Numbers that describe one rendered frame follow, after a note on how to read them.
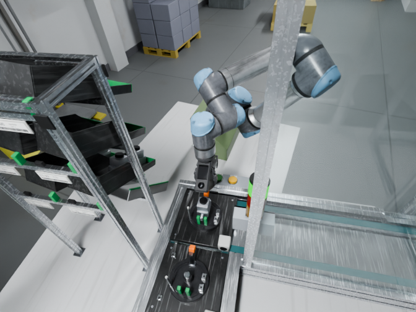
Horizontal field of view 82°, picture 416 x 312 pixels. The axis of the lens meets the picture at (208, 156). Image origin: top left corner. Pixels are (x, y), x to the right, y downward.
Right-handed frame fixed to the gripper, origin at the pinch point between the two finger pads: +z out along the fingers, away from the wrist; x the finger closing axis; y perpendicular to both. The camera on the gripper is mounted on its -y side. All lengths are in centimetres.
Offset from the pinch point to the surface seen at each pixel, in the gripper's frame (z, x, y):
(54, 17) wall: 10, 256, 237
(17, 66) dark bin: -61, 28, -21
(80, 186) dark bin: -25.1, 31.6, -22.3
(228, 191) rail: 11.4, -7.6, 8.7
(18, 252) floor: 107, 161, -15
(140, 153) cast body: -17.8, 24.3, -0.5
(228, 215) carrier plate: 10.3, -9.3, -3.8
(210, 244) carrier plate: 10.2, -4.6, -17.8
